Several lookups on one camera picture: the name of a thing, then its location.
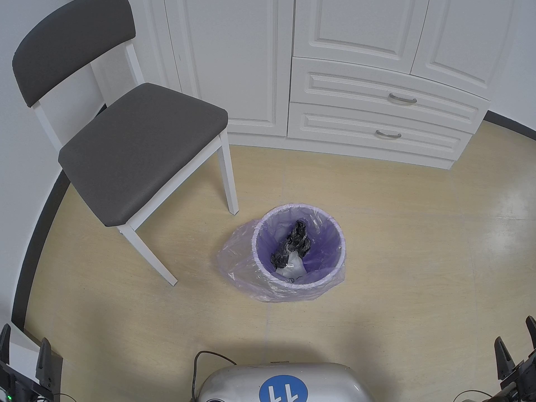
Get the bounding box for purple plastic bag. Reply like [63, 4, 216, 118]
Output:
[216, 203, 348, 305]

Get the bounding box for white chair grey cushions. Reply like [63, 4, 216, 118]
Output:
[12, 0, 240, 287]

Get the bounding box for white wardrobe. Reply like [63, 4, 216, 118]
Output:
[67, 0, 530, 170]

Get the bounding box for white paper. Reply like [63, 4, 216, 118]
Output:
[274, 252, 306, 284]

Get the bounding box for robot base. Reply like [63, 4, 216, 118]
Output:
[200, 363, 375, 402]

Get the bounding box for black cable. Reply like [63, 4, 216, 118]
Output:
[190, 350, 238, 402]

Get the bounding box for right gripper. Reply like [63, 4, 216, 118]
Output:
[494, 316, 536, 397]

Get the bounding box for black plastic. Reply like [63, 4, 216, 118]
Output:
[270, 220, 312, 269]

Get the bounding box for pale grey trash bin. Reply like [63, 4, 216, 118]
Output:
[251, 205, 347, 301]

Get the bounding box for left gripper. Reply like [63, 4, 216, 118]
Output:
[0, 324, 55, 402]

